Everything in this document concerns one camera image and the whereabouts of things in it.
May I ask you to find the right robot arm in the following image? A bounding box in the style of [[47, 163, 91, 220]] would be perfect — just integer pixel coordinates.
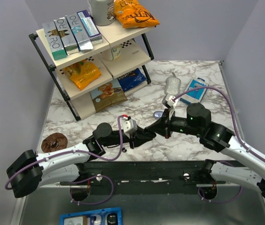
[[145, 103, 265, 198]]

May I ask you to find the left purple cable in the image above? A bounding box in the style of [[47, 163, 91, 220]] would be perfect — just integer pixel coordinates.
[[5, 114, 128, 206]]

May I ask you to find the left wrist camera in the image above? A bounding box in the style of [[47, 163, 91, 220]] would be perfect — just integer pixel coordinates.
[[123, 119, 138, 135]]

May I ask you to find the grey printed mug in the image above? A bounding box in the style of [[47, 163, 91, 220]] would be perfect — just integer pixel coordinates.
[[88, 0, 115, 26]]

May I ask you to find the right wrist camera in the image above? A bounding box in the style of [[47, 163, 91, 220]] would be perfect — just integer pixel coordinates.
[[162, 94, 177, 119]]

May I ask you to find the black mounting rail base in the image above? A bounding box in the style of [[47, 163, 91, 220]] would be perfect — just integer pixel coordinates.
[[70, 160, 215, 200]]

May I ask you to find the blue razor package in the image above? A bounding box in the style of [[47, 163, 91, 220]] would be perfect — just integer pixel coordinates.
[[180, 77, 209, 105]]

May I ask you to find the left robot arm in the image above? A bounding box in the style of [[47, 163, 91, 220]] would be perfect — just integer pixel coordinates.
[[5, 120, 156, 198]]

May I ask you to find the brown snack bag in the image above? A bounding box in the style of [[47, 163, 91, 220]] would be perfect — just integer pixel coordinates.
[[90, 79, 127, 113]]

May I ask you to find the blue tray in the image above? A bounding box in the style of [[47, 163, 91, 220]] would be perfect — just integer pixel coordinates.
[[59, 207, 123, 225]]

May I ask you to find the orange snack bag middle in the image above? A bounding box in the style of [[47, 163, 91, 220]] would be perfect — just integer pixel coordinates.
[[62, 60, 102, 90]]

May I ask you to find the three tier shelf rack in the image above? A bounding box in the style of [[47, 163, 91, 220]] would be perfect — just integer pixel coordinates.
[[29, 21, 154, 121]]

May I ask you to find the orange chips bag top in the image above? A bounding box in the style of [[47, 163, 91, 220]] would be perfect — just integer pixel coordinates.
[[114, 0, 160, 28]]

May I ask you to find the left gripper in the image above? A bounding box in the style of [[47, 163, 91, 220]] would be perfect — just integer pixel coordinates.
[[102, 125, 153, 150]]

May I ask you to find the purple white box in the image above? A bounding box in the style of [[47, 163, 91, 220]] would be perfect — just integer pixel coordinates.
[[77, 10, 103, 45]]

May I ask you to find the teal silver toothpaste box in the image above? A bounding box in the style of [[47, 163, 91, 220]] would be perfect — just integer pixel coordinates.
[[42, 21, 67, 60]]

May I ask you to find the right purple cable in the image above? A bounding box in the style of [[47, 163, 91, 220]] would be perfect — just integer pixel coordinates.
[[173, 86, 265, 204]]

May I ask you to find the blue chips bag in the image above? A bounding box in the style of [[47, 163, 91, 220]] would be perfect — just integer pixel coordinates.
[[117, 68, 147, 92]]

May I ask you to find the silver brown toothpaste box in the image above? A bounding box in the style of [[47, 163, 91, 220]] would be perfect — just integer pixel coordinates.
[[54, 17, 79, 55]]

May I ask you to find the white cup middle shelf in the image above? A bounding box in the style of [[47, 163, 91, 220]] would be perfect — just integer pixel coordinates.
[[102, 45, 121, 61]]

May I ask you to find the silver blue toothpaste box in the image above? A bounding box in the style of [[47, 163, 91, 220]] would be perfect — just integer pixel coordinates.
[[66, 13, 93, 52]]

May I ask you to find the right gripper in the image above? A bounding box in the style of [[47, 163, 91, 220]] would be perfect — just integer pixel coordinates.
[[147, 108, 202, 139]]

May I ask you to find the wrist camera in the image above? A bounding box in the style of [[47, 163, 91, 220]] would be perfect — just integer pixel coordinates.
[[123, 119, 138, 135], [162, 94, 177, 119]]

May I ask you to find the lavender earbud charging case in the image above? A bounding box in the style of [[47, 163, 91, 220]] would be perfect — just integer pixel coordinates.
[[154, 111, 163, 119]]

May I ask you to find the purple cable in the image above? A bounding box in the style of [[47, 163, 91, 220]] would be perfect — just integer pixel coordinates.
[[5, 114, 128, 206], [173, 86, 265, 204]]

